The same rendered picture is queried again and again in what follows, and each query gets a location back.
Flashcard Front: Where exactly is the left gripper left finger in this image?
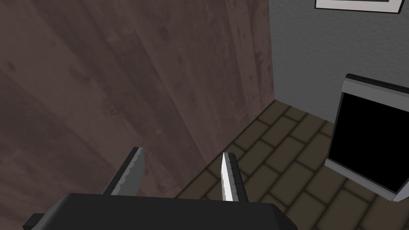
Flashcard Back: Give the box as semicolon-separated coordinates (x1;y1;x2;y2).
101;147;146;197

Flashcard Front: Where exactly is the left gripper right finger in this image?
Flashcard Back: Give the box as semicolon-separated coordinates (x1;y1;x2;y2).
221;152;250;203

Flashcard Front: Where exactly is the black and grey appliance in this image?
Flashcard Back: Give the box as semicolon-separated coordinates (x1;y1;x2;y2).
324;73;409;202

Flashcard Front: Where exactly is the framed wall picture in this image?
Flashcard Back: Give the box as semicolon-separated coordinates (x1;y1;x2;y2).
314;0;406;15

